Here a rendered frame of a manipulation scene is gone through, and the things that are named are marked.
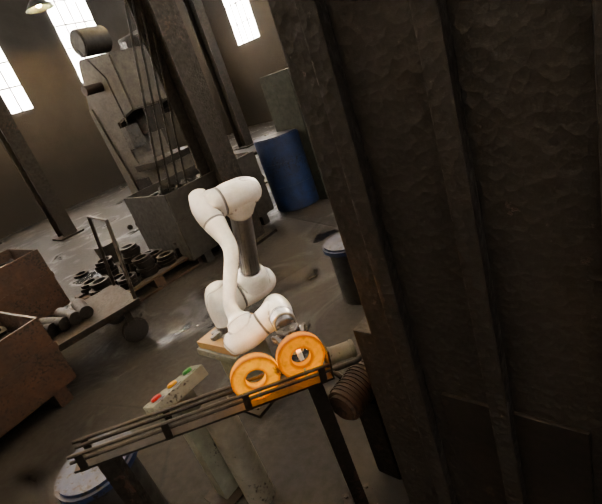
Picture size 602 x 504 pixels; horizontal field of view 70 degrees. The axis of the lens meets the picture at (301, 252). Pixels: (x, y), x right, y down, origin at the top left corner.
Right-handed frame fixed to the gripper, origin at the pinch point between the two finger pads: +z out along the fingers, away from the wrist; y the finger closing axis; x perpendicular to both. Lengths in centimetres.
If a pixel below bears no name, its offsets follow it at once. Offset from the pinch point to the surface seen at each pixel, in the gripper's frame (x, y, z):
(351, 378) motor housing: -20.6, -13.5, -3.6
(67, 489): -30, 96, -27
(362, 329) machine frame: 12.2, -16.5, 23.0
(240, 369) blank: 3.6, 18.2, 2.0
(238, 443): -38, 33, -19
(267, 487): -66, 31, -22
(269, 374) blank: -2.3, 11.0, 1.7
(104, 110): 134, 104, -582
